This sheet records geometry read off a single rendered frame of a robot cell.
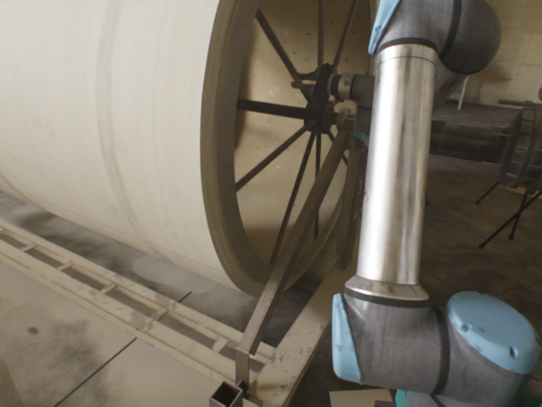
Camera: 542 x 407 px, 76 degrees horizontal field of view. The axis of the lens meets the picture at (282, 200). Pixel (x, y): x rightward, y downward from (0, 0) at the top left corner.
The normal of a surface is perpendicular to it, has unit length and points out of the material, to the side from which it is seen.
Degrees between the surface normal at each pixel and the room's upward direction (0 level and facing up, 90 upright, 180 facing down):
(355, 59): 106
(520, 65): 90
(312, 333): 0
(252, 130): 63
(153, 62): 72
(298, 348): 0
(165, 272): 14
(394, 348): 58
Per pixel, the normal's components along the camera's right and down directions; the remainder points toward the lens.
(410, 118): -0.01, -0.07
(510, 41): -0.47, 0.37
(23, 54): -0.44, 0.11
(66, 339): 0.04, -0.90
